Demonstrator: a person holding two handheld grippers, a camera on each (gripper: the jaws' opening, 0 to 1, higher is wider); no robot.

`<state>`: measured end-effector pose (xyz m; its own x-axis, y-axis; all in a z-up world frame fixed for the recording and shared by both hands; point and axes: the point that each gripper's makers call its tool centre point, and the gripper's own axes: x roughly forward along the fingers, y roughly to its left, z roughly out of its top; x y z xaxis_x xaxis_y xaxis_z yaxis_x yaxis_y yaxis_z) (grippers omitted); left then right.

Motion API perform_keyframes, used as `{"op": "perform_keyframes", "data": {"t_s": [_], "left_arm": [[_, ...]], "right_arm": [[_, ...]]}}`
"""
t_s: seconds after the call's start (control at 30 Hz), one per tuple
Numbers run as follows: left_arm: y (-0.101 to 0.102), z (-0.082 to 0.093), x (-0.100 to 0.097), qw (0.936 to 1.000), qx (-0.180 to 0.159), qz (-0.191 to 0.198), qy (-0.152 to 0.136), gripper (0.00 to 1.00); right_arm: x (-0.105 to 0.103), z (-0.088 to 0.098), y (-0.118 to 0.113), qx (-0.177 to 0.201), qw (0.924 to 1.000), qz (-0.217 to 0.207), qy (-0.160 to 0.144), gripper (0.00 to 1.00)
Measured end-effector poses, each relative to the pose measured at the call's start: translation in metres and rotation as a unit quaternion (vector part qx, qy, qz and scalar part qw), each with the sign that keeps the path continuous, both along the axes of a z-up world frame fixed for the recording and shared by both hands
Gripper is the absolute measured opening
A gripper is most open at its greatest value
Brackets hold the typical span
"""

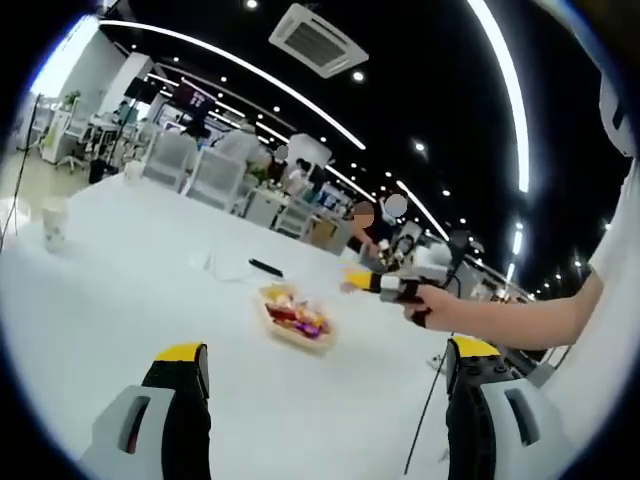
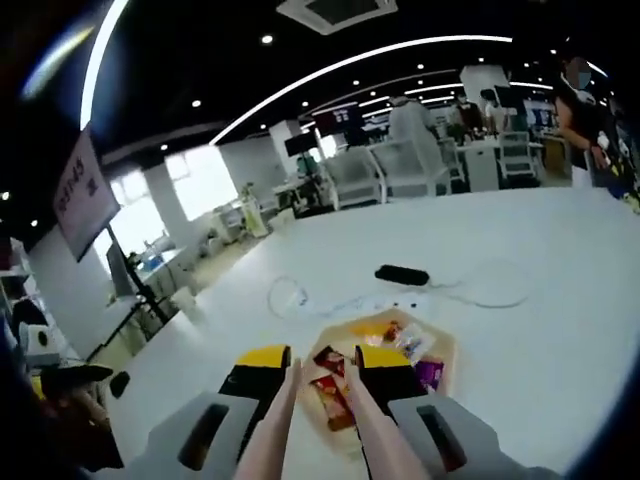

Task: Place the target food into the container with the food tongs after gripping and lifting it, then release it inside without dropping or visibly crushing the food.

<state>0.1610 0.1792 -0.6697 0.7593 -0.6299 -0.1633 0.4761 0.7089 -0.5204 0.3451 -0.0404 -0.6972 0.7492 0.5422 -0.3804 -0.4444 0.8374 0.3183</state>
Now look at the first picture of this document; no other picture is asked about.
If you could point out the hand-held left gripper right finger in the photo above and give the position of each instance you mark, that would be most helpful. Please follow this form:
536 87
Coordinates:
475 415

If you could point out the cardboard box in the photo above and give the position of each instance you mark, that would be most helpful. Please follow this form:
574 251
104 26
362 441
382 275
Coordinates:
326 234

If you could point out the ceiling air vent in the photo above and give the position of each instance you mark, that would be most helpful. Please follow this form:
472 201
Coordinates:
320 40

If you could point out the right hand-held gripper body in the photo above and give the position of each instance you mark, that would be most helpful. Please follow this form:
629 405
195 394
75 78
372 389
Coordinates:
412 250

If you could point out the white tub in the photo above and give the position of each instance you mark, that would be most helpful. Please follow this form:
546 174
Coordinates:
134 171

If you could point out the person's right hand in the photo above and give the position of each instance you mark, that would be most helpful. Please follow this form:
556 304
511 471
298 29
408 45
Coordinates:
450 310

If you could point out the long ceiling light strip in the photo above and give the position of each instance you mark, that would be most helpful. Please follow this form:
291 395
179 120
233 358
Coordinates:
512 90
225 51

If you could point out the black bar-shaped device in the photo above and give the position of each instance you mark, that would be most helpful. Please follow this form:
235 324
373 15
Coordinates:
266 267

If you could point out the white chest-worn device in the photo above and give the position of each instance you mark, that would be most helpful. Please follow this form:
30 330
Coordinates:
607 130

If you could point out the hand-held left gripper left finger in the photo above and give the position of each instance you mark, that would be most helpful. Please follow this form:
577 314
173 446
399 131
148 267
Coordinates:
175 415

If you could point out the hanging dark screen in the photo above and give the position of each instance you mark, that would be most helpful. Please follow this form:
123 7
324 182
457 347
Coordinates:
194 95

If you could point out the purple candy food packet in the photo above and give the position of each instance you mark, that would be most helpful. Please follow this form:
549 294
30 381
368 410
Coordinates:
310 329

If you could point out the white mesh chair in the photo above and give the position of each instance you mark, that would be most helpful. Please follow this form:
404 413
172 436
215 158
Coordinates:
171 162
216 180
294 219

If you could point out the beige hexagonal container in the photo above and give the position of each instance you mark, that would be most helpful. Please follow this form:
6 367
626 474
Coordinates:
300 342

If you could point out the person's white shirt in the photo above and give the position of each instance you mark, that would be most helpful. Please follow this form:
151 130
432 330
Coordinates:
595 390

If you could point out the paper cup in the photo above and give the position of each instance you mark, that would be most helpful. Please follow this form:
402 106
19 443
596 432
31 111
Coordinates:
55 225

